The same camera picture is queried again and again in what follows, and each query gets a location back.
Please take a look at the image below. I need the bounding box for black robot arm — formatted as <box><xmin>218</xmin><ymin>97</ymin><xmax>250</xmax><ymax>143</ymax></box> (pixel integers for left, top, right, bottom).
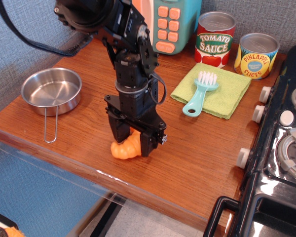
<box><xmin>54</xmin><ymin>0</ymin><xmax>167</xmax><ymax>157</ymax></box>

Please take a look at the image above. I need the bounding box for black toy stove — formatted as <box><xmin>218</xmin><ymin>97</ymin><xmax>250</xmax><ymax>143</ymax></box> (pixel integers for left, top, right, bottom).
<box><xmin>204</xmin><ymin>45</ymin><xmax>296</xmax><ymax>237</ymax></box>

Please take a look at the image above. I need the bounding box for teal dish brush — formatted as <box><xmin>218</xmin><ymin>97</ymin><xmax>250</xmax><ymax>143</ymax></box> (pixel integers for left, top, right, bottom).
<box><xmin>183</xmin><ymin>71</ymin><xmax>219</xmax><ymax>117</ymax></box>

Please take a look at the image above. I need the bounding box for orange toy croissant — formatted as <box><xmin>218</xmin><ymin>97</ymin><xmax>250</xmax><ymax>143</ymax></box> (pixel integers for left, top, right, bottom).
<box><xmin>111</xmin><ymin>128</ymin><xmax>142</xmax><ymax>160</ymax></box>

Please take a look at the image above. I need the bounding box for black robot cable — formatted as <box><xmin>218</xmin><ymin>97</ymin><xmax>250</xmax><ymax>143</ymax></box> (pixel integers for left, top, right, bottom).
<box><xmin>0</xmin><ymin>0</ymin><xmax>94</xmax><ymax>57</ymax></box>

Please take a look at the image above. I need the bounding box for tomato sauce can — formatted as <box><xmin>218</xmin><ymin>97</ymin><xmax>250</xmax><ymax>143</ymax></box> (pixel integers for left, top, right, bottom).
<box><xmin>194</xmin><ymin>11</ymin><xmax>236</xmax><ymax>68</ymax></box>

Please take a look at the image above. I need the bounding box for orange plush object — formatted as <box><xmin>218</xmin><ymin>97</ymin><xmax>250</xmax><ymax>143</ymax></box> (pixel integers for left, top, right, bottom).
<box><xmin>4</xmin><ymin>227</ymin><xmax>25</xmax><ymax>237</ymax></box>

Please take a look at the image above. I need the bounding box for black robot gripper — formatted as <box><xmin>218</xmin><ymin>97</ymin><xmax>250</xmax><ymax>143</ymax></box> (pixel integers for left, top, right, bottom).
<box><xmin>104</xmin><ymin>85</ymin><xmax>167</xmax><ymax>157</ymax></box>

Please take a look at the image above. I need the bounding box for small steel pan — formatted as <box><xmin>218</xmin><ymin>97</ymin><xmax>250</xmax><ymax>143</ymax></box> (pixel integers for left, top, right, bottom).
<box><xmin>20</xmin><ymin>68</ymin><xmax>82</xmax><ymax>143</ymax></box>

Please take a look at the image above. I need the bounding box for teal toy microwave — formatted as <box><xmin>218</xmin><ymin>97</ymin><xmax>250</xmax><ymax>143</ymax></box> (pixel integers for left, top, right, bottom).
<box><xmin>132</xmin><ymin>0</ymin><xmax>202</xmax><ymax>55</ymax></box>

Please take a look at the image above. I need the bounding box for green folded cloth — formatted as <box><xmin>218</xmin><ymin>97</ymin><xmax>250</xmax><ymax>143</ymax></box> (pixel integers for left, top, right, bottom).
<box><xmin>171</xmin><ymin>63</ymin><xmax>251</xmax><ymax>119</ymax></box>

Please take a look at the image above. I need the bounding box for pineapple slices can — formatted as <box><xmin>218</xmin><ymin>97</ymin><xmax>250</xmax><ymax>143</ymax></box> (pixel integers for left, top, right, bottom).
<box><xmin>234</xmin><ymin>33</ymin><xmax>280</xmax><ymax>79</ymax></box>

